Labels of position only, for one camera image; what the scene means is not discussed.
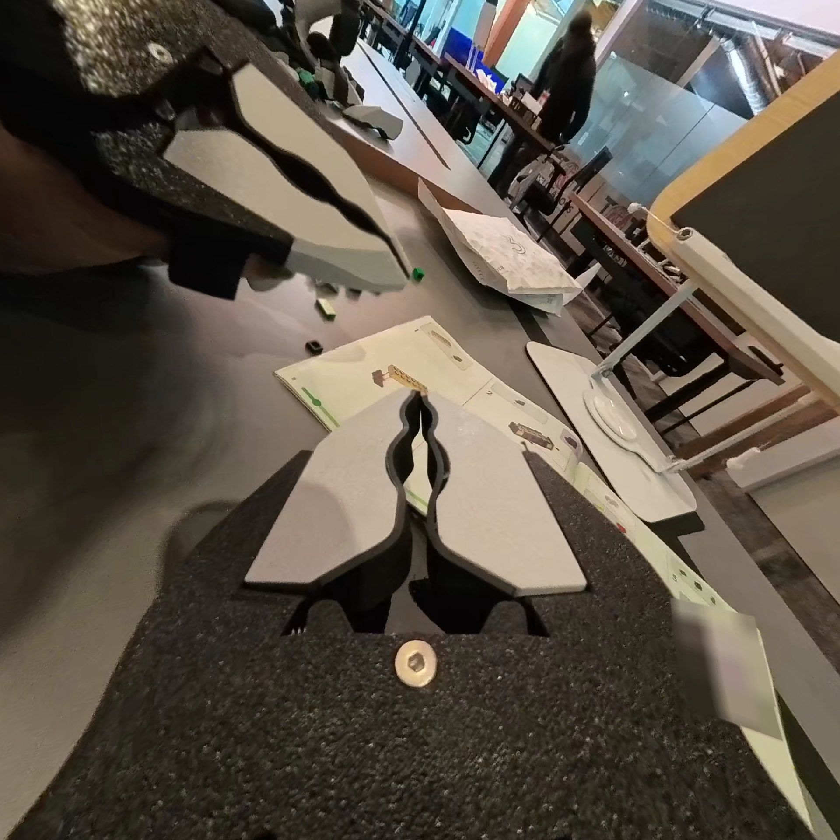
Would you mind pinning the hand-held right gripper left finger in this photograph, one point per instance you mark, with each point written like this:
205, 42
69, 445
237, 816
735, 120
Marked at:
328, 518

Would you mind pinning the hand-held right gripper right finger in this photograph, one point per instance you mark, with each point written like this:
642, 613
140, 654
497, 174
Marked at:
505, 518

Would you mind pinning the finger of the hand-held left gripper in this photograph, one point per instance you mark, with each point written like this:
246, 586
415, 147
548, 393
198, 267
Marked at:
275, 210
302, 131

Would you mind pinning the person's left hand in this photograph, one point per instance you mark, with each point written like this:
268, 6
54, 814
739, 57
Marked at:
65, 203

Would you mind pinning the grey plastic wedge piece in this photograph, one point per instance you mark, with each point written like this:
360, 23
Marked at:
374, 120

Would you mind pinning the green toy brick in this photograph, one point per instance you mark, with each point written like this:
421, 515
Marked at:
326, 308

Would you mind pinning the wood-framed screen on white stand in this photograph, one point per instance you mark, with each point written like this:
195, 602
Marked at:
564, 380

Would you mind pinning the toy brick instruction booklet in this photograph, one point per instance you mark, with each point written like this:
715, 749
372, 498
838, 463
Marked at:
394, 354

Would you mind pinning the long brown table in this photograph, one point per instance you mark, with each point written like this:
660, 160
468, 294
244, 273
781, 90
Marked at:
485, 88

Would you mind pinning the white paper bag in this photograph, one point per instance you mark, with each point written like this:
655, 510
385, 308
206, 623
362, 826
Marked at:
505, 256

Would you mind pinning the black office chair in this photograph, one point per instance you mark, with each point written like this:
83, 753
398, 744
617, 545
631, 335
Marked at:
584, 174

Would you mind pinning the brown wooden table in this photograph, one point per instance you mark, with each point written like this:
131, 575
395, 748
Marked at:
709, 315

